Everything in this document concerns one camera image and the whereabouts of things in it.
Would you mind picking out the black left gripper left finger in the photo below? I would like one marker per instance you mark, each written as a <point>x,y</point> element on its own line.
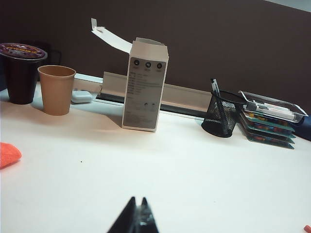
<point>128,218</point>

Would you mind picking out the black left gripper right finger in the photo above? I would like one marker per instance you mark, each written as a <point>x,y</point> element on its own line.
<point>147,218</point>

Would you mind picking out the black mesh pen holder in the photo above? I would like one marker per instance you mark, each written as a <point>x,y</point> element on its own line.
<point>218,121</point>

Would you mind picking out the white face mask box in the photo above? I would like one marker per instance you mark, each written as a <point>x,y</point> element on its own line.
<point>143,97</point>

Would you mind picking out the white earbud case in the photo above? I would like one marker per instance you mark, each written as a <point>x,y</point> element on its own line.
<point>80,98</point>

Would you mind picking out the orange fuzzy object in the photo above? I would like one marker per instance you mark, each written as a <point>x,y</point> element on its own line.
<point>8,155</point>

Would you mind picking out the brown paper cup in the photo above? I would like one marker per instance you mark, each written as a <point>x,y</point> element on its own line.
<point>57,94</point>

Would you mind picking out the black clear pen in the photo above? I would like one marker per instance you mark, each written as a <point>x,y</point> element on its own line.
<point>215,87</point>

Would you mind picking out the white marker pen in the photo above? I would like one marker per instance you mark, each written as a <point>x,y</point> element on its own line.
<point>279,112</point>

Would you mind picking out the dark cup with purple lid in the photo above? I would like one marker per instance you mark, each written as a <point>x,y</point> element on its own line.
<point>20,80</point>

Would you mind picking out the dark blue cloth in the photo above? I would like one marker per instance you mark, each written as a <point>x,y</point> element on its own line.
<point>305,128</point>

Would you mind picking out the brown desk partition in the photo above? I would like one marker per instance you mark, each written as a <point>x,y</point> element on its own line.
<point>218,48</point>

